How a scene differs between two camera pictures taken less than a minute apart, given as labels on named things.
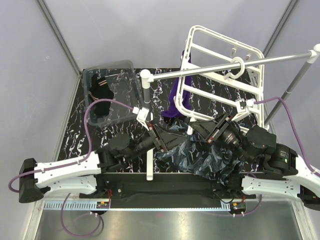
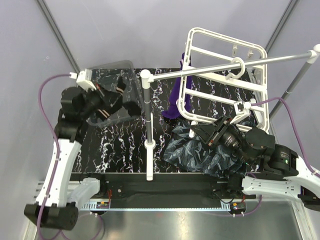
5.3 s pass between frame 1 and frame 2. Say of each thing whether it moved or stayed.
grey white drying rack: stayed
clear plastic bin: stayed
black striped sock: moved
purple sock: moved
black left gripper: moved
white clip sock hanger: stayed
